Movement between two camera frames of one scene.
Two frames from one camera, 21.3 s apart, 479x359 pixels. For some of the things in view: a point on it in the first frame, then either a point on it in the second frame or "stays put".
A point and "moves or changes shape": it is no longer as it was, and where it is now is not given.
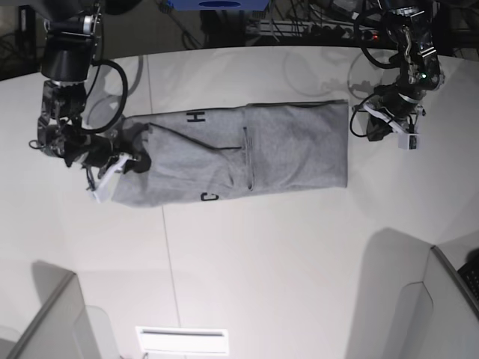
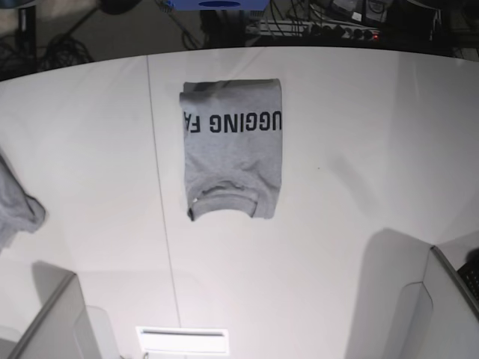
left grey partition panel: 62,329 stays put
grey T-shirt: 239,152 moves or changes shape
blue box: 221,5 stays put
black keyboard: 470,274 stays put
